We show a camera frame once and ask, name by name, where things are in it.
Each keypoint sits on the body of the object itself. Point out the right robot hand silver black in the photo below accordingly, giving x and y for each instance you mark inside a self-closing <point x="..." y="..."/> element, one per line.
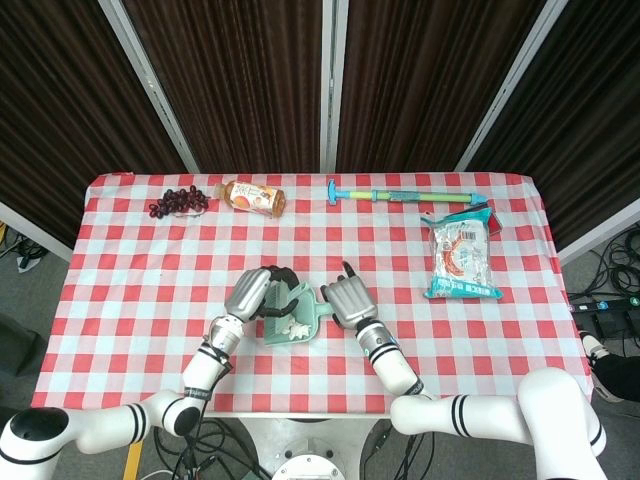
<point x="352" y="302"/>

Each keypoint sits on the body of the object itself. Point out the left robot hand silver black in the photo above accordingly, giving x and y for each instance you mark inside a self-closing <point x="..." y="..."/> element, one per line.
<point x="247" y="295"/>

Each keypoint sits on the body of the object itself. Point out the green plastic dustpan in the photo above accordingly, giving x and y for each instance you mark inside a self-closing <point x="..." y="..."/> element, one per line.
<point x="309" y="306"/>

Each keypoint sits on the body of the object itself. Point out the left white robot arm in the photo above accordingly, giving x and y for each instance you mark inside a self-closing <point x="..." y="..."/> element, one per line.
<point x="205" y="370"/>

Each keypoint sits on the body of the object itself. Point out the orange tea drink bottle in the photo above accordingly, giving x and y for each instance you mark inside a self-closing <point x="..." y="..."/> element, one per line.
<point x="250" y="199"/>

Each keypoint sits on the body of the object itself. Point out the red white checkered tablecloth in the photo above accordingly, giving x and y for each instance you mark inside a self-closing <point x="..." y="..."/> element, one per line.
<point x="150" y="300"/>

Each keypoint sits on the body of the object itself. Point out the blue green water pump toy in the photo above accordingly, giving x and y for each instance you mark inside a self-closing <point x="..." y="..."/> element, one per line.
<point x="400" y="196"/>

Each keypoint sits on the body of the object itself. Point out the teal white snack bag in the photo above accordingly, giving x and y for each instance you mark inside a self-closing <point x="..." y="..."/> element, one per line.
<point x="460" y="255"/>

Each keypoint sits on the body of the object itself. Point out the dark red grape bunch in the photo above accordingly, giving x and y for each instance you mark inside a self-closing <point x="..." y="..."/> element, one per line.
<point x="175" y="201"/>

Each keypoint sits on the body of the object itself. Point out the dark corrugated partition panel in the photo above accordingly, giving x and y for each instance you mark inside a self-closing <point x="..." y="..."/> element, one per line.
<point x="425" y="85"/>
<point x="585" y="125"/>
<point x="60" y="125"/>
<point x="235" y="85"/>

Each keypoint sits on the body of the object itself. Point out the white black sneaker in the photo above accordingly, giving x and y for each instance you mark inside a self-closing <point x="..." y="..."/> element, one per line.
<point x="594" y="347"/>

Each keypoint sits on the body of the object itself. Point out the black power strip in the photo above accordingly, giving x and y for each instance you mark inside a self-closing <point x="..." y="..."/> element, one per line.
<point x="605" y="304"/>

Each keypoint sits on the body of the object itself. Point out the black trouser leg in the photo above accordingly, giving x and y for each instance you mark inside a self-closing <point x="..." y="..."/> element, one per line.
<point x="620" y="375"/>

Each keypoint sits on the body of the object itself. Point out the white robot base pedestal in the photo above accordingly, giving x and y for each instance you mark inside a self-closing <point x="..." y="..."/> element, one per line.
<point x="310" y="442"/>

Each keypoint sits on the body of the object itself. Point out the white metal partition post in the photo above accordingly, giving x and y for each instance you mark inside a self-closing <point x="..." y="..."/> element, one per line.
<point x="150" y="85"/>
<point x="505" y="100"/>
<point x="332" y="85"/>

